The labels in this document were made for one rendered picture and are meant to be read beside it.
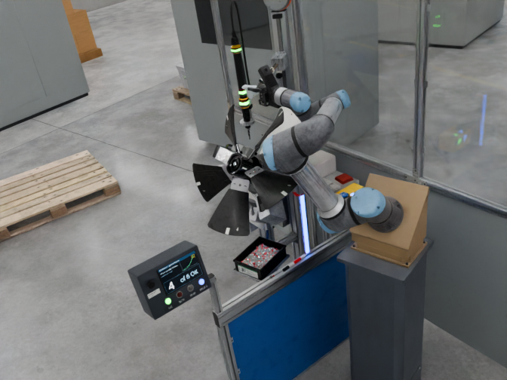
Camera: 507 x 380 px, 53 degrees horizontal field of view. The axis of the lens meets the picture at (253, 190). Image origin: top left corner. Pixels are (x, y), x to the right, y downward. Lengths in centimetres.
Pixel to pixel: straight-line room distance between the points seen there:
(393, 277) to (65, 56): 672
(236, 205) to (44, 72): 576
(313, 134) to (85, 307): 261
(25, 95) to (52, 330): 466
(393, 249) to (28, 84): 649
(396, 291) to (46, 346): 241
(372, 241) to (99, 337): 210
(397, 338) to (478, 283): 67
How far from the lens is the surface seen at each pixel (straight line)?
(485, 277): 285
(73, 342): 371
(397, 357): 249
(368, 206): 196
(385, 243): 217
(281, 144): 174
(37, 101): 801
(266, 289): 237
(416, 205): 215
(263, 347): 260
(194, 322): 351
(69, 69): 820
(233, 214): 258
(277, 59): 291
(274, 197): 239
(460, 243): 283
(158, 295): 197
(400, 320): 233
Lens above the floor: 240
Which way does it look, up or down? 30 degrees down
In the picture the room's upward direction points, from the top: 9 degrees counter-clockwise
